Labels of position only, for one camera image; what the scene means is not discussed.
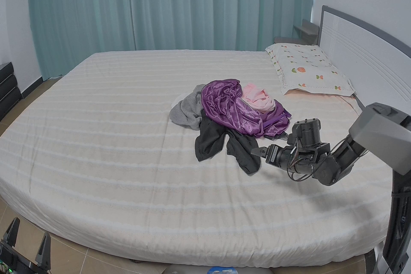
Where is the black chest of drawers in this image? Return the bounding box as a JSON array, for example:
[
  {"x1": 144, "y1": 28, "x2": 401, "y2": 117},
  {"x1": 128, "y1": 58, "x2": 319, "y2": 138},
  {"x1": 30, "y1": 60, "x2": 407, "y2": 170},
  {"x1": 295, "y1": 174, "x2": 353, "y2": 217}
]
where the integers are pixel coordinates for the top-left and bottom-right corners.
[{"x1": 0, "y1": 62, "x2": 23, "y2": 121}]

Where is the pink garment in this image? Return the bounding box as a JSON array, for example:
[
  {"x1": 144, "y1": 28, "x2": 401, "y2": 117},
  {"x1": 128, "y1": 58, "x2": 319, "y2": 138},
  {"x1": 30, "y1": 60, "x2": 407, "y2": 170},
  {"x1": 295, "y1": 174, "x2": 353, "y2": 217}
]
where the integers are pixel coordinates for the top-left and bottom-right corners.
[{"x1": 241, "y1": 83, "x2": 277, "y2": 113}]

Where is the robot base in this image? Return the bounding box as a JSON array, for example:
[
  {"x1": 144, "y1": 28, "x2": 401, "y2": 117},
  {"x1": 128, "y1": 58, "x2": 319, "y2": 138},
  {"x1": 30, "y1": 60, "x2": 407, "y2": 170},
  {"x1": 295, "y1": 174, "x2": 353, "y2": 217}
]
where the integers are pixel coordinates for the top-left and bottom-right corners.
[{"x1": 167, "y1": 263, "x2": 239, "y2": 274}]

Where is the grey bedside table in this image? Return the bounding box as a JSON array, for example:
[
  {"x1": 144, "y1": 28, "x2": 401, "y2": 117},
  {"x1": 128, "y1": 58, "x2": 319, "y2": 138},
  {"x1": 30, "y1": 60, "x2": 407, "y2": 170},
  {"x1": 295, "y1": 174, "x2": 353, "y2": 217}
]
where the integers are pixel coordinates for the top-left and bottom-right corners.
[{"x1": 274, "y1": 19, "x2": 320, "y2": 45}]

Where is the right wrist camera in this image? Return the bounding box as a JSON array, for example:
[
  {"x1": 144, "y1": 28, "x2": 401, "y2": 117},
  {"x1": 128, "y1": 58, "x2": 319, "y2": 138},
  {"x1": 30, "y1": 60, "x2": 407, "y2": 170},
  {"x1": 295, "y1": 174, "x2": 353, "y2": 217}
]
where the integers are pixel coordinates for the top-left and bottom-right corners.
[{"x1": 287, "y1": 131, "x2": 301, "y2": 148}]

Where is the bed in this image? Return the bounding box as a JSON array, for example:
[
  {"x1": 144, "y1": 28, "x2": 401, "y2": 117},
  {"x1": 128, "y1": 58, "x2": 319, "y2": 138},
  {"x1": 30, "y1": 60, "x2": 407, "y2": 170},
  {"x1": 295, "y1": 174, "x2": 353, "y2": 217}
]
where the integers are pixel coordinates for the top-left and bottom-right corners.
[{"x1": 0, "y1": 4, "x2": 411, "y2": 267}]

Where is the purple satin garment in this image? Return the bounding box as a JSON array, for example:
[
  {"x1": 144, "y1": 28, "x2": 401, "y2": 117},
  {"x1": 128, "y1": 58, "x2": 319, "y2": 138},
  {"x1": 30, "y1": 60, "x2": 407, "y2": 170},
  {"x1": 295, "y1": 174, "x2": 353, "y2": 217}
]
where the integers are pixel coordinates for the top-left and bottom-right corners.
[{"x1": 201, "y1": 79, "x2": 292, "y2": 139}]

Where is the black cable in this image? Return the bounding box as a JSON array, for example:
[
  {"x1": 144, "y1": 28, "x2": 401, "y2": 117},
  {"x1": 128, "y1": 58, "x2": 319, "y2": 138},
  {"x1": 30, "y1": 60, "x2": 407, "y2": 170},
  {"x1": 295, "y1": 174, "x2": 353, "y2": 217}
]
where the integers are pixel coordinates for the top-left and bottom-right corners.
[{"x1": 287, "y1": 167, "x2": 313, "y2": 183}]

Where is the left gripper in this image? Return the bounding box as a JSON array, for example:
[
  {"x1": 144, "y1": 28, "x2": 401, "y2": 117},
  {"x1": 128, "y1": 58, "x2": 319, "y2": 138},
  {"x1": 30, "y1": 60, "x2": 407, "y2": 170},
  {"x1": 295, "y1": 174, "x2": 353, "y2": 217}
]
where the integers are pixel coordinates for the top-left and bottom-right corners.
[{"x1": 0, "y1": 217, "x2": 52, "y2": 274}]

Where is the grey garment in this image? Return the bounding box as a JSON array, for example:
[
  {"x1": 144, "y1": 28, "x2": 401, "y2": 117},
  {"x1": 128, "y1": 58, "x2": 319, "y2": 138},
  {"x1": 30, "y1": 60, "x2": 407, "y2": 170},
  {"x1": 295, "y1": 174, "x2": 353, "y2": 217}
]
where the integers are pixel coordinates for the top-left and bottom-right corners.
[{"x1": 169, "y1": 84, "x2": 207, "y2": 131}]

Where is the white printed pillow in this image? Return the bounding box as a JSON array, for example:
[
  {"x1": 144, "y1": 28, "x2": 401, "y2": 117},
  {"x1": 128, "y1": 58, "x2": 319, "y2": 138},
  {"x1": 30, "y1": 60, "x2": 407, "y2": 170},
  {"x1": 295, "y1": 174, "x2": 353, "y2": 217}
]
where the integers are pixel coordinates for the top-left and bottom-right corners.
[{"x1": 265, "y1": 43, "x2": 357, "y2": 97}]

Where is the black T-shirt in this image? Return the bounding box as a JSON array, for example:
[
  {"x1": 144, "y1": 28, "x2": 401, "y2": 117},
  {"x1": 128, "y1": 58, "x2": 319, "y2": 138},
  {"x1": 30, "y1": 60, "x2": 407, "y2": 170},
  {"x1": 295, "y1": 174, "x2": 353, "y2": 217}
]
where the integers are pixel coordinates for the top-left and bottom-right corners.
[{"x1": 194, "y1": 120, "x2": 261, "y2": 175}]

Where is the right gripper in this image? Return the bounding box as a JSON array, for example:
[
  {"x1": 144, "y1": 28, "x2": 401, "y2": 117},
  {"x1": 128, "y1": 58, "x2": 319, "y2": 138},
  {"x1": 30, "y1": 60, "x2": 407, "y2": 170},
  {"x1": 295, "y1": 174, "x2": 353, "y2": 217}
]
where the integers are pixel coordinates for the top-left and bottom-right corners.
[{"x1": 266, "y1": 144, "x2": 290, "y2": 169}]

